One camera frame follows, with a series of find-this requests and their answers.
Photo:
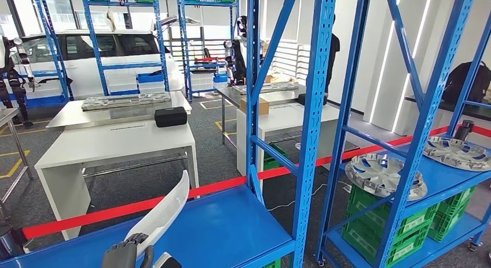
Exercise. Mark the long grey metal part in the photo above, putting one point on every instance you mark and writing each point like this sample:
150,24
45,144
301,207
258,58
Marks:
122,101
278,87

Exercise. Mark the black backpack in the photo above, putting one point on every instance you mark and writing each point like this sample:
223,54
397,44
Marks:
454,86

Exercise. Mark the black-topped barrier stanchion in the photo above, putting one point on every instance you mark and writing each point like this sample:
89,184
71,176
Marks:
9,241
463,130

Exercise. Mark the red barrier belt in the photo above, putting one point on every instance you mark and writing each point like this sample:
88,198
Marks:
96,216
482,131

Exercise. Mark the blue plastic bin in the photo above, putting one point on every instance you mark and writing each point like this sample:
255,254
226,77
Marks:
150,78
220,78

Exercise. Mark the black case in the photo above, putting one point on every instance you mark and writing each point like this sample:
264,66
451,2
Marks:
302,99
170,117

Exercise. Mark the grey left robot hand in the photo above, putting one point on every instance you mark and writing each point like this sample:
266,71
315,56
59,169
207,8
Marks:
121,254

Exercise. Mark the white slatted railing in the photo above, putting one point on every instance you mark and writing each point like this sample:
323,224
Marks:
287,63

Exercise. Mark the blue steel shelving rack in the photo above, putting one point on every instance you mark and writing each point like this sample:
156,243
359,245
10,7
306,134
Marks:
445,182
53,47
207,3
230,224
130,65

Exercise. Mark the steel frame table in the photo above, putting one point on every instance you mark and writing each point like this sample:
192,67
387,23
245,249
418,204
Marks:
4,114

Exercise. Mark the white curved car trim part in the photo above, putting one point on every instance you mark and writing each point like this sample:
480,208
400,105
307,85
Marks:
165,212

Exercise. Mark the person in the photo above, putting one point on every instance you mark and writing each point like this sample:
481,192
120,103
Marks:
333,55

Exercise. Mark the white desk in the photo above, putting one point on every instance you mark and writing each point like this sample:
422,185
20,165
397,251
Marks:
115,141
285,116

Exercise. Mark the brown cardboard box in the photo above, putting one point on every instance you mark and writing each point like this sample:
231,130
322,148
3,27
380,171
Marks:
264,106

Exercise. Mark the silver wheel hubcap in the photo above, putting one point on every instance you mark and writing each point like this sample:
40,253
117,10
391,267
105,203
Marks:
370,176
458,154

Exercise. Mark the white car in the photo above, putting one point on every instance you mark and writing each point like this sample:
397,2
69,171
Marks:
82,78

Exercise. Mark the white black humanoid robot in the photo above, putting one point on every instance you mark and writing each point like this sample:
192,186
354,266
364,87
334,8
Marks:
237,61
9,80

